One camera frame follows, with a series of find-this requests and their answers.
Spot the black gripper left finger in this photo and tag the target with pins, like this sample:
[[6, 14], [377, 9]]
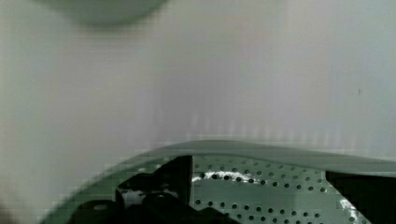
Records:
[[160, 197]]

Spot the light green bowl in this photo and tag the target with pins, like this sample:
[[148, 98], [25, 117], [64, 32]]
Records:
[[103, 13]]

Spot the green plastic strainer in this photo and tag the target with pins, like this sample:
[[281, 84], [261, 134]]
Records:
[[250, 183]]

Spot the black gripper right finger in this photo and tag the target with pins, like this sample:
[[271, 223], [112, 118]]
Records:
[[373, 196]]

